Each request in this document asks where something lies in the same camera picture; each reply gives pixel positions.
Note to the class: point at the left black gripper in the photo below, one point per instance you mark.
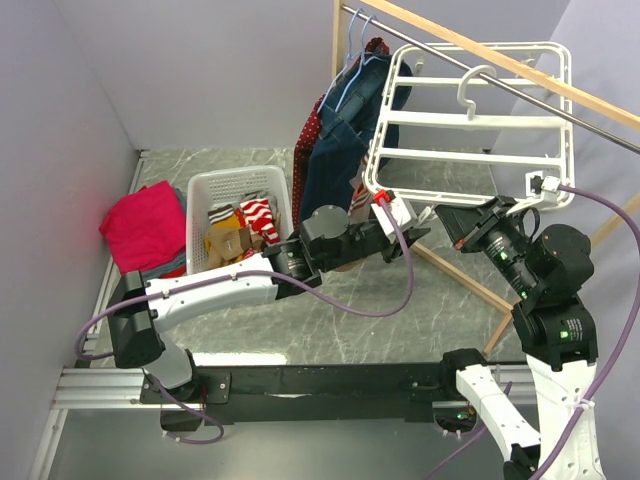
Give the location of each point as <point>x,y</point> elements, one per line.
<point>392,251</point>

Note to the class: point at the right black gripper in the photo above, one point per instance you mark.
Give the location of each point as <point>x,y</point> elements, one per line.
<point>458,218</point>

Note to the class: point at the beige striped-cuff sock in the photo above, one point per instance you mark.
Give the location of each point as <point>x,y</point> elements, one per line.
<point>360,204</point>

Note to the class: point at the white plastic clip hanger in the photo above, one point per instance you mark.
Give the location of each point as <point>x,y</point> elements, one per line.
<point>561,166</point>

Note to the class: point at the tan stocking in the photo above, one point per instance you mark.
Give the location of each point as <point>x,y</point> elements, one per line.
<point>226,246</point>
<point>348,267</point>

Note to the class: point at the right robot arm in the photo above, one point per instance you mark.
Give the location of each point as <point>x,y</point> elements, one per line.
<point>546,269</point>

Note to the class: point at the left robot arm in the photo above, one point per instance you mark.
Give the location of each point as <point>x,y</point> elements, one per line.
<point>142,312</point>

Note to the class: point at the dark blue denim garment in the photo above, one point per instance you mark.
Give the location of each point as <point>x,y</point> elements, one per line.
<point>346,124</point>

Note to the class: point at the red polka dot garment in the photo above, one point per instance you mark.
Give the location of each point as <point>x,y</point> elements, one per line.
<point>375,46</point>

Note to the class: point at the red white striped sock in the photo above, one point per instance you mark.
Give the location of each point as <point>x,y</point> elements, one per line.
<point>260,218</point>

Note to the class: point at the brown white striped sock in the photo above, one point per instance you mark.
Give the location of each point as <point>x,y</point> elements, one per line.
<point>223,216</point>

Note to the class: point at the black base beam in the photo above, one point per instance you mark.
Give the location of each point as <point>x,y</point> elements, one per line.
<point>276,393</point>

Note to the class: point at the white laundry basket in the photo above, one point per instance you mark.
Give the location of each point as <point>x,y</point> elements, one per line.
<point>207,191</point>

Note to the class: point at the pink folded cloth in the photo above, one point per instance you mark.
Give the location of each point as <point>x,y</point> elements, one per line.
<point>146,229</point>

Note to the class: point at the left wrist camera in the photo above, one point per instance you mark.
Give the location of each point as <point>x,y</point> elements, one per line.
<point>386,206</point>

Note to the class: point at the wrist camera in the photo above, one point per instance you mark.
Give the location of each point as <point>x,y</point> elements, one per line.
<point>541,192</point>
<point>386,206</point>

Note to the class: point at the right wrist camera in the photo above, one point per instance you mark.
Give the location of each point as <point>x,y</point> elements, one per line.
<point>541,192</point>

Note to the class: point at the wooden clothes rack frame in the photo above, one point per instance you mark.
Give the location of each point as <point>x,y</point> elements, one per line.
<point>552,84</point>

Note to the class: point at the blue wire hanger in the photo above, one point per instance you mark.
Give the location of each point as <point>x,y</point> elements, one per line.
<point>350,56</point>

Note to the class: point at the aluminium rail frame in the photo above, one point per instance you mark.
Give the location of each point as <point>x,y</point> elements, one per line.
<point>49,442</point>

